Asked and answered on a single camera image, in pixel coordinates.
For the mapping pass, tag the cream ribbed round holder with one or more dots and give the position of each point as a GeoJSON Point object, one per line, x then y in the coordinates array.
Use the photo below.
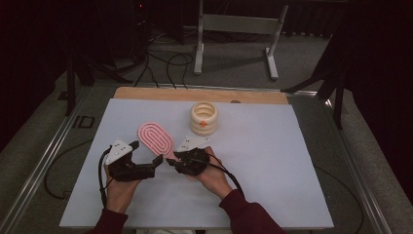
{"type": "Point", "coordinates": [204, 125]}

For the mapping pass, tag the wooden table board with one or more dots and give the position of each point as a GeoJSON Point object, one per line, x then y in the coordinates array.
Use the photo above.
{"type": "Point", "coordinates": [181, 95]}

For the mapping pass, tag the grey metal stand frame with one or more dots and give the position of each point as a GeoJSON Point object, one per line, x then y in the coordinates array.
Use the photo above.
{"type": "Point", "coordinates": [240, 23]}

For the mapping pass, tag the person's right hand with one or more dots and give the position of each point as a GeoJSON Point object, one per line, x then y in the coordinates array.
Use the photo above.
{"type": "Point", "coordinates": [214, 180]}

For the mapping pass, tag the white table mat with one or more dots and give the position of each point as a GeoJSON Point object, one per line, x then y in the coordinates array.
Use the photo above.
{"type": "Point", "coordinates": [259, 169]}

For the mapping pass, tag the person's left hand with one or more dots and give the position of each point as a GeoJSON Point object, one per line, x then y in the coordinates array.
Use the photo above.
{"type": "Point", "coordinates": [120, 193]}

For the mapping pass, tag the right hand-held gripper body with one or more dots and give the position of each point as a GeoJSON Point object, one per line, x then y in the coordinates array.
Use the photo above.
{"type": "Point", "coordinates": [191, 161]}

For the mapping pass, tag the metal floor rail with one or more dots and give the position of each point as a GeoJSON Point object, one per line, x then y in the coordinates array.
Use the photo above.
{"type": "Point", "coordinates": [360, 182]}
{"type": "Point", "coordinates": [42, 165]}

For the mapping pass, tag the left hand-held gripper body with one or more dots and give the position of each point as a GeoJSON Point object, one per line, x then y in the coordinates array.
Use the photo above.
{"type": "Point", "coordinates": [130, 170]}

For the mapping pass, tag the pink hairbrush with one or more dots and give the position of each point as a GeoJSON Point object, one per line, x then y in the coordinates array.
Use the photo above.
{"type": "Point", "coordinates": [155, 138]}

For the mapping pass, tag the black tripod stand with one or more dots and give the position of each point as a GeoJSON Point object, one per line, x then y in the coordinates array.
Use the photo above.
{"type": "Point", "coordinates": [70, 84]}
{"type": "Point", "coordinates": [337, 97]}

